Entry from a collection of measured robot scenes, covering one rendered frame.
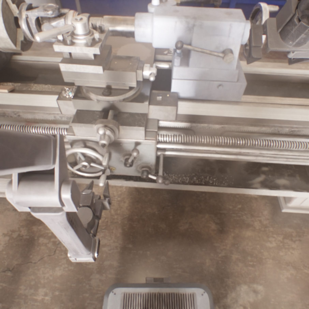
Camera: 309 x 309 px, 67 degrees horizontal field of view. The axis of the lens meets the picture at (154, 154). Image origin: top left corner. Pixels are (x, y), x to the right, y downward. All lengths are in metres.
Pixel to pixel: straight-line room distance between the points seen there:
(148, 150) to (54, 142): 0.70
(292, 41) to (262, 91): 1.01
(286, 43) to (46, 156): 0.47
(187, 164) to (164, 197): 0.42
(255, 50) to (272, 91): 1.03
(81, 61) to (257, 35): 0.66
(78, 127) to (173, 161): 0.65
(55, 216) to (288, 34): 0.54
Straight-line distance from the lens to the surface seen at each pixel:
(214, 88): 1.14
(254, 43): 0.54
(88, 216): 0.73
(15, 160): 0.33
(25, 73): 1.69
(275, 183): 1.52
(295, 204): 1.93
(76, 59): 1.01
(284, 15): 0.53
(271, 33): 0.54
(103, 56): 1.01
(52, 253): 1.71
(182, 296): 1.30
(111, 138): 0.93
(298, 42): 0.53
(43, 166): 0.39
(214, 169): 1.44
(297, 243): 1.89
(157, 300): 1.29
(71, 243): 0.63
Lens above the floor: 1.54
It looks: 51 degrees down
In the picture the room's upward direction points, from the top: 2 degrees clockwise
